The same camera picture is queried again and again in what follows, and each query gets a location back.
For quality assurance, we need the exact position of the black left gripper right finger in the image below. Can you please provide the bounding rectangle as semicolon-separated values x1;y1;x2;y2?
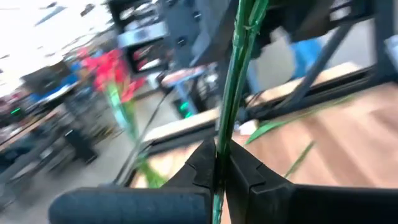
224;140;398;224

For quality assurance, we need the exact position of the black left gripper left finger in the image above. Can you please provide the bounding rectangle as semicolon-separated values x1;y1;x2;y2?
48;139;217;224

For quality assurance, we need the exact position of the pink artificial tulip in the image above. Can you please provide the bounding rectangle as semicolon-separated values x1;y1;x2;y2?
284;141;315;179

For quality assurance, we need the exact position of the red artificial flower spray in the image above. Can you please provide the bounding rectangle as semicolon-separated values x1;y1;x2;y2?
212;0;270;224
79;46;147;105

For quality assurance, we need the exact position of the green glass vase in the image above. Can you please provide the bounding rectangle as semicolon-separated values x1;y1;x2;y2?
104;82;139;141

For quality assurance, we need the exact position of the wooden table with black frame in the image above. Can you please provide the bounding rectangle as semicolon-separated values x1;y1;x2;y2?
113;0;398;187

